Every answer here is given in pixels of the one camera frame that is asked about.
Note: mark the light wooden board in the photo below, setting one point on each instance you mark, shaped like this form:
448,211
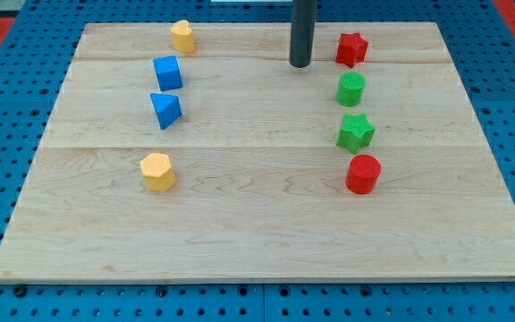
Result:
260,194

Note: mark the yellow hexagon block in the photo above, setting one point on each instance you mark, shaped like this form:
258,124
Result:
157,171

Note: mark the green star block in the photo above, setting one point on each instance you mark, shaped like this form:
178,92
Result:
355,133

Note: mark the blue triangle block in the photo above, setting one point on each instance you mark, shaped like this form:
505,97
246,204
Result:
167,108

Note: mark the red cylinder block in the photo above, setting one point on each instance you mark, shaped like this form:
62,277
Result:
363,173

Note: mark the green cylinder block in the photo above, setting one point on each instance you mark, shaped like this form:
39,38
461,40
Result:
350,89

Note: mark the blue cube block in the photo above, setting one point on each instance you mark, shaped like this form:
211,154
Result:
168,73

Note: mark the yellow heart block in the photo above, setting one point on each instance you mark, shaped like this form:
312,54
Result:
183,37

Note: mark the red star block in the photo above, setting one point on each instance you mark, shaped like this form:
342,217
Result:
351,50

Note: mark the blue perforated base panel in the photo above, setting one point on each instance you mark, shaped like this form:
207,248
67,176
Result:
33,62

